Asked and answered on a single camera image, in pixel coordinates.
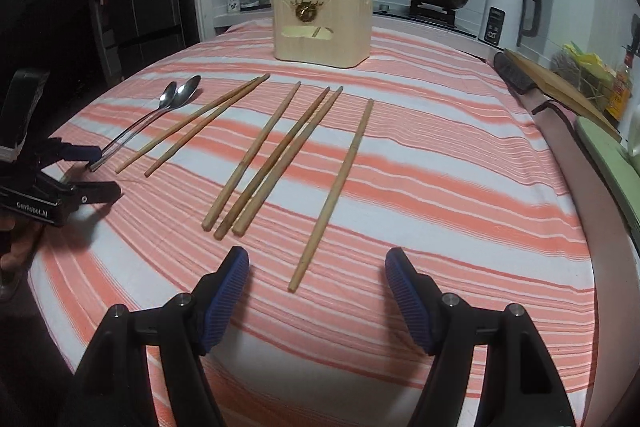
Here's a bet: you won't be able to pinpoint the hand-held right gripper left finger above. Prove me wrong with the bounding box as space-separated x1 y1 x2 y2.
65 246 251 427

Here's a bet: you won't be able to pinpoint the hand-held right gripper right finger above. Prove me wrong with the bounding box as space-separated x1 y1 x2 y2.
384 247 576 427

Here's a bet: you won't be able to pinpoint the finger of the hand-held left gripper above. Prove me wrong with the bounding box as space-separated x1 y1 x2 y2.
32 137 104 168
62 180 122 208

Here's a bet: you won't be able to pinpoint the two metal spoons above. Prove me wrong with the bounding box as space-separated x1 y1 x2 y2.
92 75 202 172

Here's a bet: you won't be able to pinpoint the pale wooden utensil box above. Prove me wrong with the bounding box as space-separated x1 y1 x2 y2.
271 0 375 69

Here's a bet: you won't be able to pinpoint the person's left hand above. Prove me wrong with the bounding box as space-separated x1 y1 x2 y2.
0 212 48 303

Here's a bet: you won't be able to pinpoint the orange striped tablecloth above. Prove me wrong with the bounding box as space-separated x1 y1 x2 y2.
27 14 599 427

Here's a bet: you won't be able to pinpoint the pink cloth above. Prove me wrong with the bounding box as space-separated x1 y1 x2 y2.
520 89 638 288

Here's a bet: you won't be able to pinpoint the green tray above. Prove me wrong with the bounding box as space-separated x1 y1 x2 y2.
575 116 640 230

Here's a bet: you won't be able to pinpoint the black oblong pad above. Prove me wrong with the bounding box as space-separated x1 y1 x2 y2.
492 52 539 96

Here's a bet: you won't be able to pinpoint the wooden cutting board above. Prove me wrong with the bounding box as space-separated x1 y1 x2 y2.
502 48 624 142

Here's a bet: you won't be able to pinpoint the black gas hob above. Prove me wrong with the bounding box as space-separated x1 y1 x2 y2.
372 1 477 38

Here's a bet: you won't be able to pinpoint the yellow label oil bottle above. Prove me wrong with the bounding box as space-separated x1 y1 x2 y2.
605 47 640 122

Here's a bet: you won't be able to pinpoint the white electric kettle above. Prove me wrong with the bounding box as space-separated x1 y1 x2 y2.
477 0 543 52

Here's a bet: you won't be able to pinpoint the wire rack with packets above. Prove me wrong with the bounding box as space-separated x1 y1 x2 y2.
551 42 619 102

